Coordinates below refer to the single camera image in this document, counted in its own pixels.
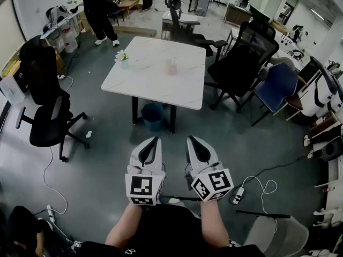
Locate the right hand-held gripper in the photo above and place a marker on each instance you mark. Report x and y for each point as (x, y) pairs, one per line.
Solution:
(211, 185)

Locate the grey fabric chair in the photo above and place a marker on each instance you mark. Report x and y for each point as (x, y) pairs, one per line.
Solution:
(281, 234)

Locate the crumpled white paper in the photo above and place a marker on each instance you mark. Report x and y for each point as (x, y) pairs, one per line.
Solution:
(88, 134)

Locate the teal trash bin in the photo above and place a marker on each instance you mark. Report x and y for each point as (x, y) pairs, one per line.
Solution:
(152, 116)

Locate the white plastic jug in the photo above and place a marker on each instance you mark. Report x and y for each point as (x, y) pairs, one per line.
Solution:
(71, 43)

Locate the white marble table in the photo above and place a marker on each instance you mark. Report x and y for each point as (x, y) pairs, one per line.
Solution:
(150, 74)

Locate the wooden cabinet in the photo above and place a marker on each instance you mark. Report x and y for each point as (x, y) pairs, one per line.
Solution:
(237, 15)

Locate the white robot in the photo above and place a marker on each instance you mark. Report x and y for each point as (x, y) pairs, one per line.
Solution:
(319, 90)

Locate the clear storage box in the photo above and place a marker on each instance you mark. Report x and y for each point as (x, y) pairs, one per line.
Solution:
(12, 90)

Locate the pale pink cup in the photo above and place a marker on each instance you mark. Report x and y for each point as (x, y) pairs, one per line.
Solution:
(168, 68)

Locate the person's black shirt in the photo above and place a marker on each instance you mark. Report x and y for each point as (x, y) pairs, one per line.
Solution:
(166, 231)

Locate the black mesh office chair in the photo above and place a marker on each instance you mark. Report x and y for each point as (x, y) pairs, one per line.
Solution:
(241, 66)

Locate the small potted pink flower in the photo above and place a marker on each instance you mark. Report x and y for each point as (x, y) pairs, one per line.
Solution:
(122, 59)

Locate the person's right forearm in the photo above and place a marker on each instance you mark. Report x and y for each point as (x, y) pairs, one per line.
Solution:
(214, 223)

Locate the person's left forearm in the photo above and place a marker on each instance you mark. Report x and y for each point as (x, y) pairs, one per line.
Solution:
(122, 226)

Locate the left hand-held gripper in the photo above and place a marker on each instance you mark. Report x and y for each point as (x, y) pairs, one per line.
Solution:
(142, 185)

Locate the white power strip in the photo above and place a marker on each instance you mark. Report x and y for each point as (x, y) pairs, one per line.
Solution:
(51, 213)
(238, 195)

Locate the small white table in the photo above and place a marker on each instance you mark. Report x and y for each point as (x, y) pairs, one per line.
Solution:
(187, 17)

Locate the blue cushioned chair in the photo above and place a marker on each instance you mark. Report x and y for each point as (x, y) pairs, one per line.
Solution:
(278, 87)

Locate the wooden floor platform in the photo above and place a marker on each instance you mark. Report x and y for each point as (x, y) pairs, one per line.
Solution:
(136, 31)

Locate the black headrest office chair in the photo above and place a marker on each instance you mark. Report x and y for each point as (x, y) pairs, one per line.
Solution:
(179, 28)

